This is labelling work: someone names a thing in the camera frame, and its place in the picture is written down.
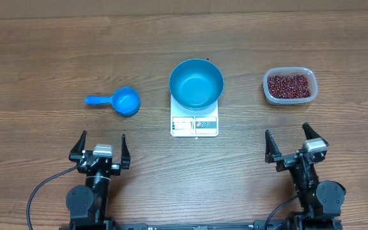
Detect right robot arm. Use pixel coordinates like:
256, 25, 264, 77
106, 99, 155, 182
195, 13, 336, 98
263, 123, 346, 229

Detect white digital kitchen scale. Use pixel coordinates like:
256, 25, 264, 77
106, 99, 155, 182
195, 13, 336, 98
170, 97, 219, 137

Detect red adzuki beans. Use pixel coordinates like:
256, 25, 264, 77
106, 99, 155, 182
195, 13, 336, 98
267, 75, 311, 99

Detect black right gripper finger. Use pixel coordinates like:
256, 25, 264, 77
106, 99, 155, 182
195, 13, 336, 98
265, 130, 282, 163
302, 123, 329, 146

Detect teal metal bowl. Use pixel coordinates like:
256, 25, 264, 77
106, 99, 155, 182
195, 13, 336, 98
169, 59, 225, 111

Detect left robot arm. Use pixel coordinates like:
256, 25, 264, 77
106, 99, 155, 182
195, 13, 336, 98
66, 131, 130, 230

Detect blue plastic measuring scoop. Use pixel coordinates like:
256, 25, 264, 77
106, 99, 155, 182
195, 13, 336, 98
84, 86, 141, 116

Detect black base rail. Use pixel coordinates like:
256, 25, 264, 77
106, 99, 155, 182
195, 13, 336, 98
59, 219, 343, 230

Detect clear plastic container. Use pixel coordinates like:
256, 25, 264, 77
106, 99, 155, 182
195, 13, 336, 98
263, 67, 318, 105

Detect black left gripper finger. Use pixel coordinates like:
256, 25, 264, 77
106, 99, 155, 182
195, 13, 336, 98
121, 134, 130, 169
68, 130, 87, 162

